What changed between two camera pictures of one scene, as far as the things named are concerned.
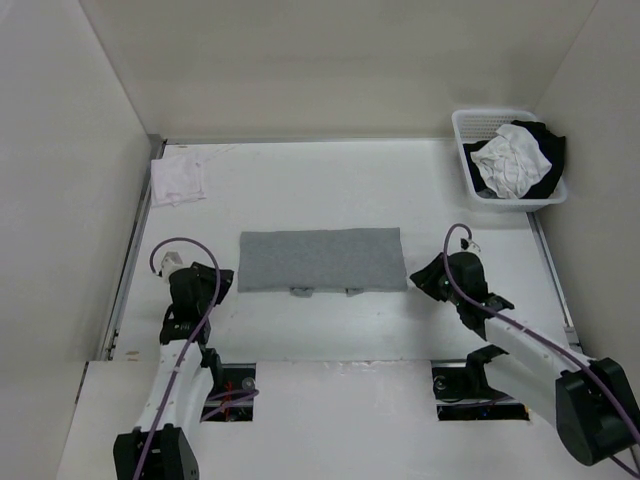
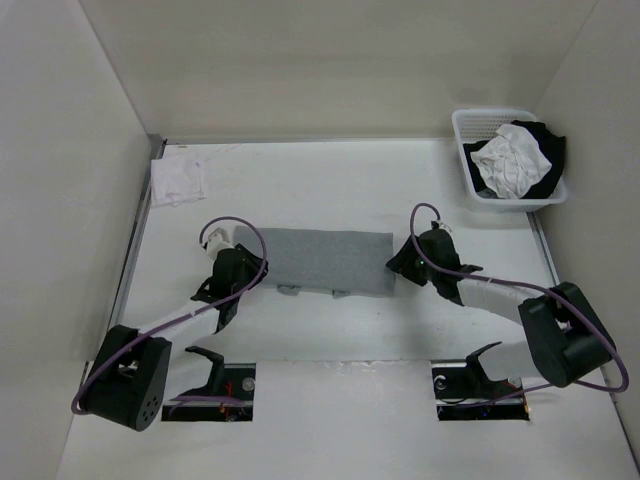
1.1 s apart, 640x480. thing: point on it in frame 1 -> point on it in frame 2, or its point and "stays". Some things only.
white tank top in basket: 511,162 stays
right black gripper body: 435,282 -> 415,268
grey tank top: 301,262 stays
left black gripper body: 208,285 -> 250,274
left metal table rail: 109,346 stays
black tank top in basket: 554,147 stays
